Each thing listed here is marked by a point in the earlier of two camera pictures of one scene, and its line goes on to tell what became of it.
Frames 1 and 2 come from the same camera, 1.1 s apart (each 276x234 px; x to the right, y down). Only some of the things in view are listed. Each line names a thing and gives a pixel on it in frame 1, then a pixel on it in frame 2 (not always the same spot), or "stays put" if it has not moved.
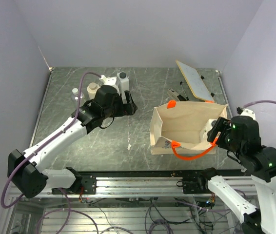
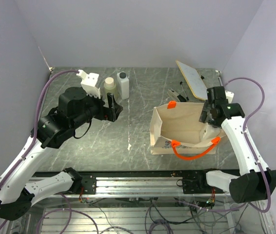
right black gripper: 222,125 -> 205,112
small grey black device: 174,94 stays put
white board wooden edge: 199,87 stays put
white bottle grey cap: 124,85 stays put
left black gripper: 128,108 -> 107,112
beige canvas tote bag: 181,129 stays put
